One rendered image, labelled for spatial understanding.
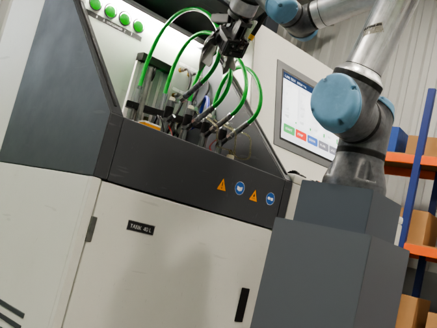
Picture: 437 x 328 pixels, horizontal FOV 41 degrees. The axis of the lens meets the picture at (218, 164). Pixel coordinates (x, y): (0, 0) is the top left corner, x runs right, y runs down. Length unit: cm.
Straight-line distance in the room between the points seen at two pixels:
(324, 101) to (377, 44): 17
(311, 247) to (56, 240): 61
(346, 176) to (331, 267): 21
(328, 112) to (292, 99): 104
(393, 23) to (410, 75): 753
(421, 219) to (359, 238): 572
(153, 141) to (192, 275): 39
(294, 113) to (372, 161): 95
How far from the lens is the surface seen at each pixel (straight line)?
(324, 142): 242
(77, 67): 165
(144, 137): 147
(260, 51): 223
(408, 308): 692
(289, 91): 230
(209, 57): 169
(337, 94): 127
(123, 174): 144
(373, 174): 138
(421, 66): 887
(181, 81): 223
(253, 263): 178
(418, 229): 697
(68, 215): 145
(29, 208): 164
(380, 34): 133
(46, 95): 175
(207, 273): 166
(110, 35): 207
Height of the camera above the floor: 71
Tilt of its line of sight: 7 degrees up
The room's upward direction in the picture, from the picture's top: 14 degrees clockwise
